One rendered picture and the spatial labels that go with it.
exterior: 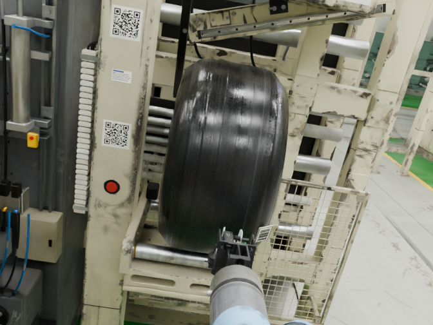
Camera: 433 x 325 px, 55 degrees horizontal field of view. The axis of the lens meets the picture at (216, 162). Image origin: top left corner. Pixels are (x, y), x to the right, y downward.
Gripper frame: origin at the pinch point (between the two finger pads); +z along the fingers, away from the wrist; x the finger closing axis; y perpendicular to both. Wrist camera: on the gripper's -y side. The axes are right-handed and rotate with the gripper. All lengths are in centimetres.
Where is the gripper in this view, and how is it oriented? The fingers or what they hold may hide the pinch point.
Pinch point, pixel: (227, 244)
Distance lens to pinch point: 94.0
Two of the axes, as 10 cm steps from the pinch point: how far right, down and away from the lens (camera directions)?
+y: 1.8, -9.5, -2.6
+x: -9.8, -1.6, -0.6
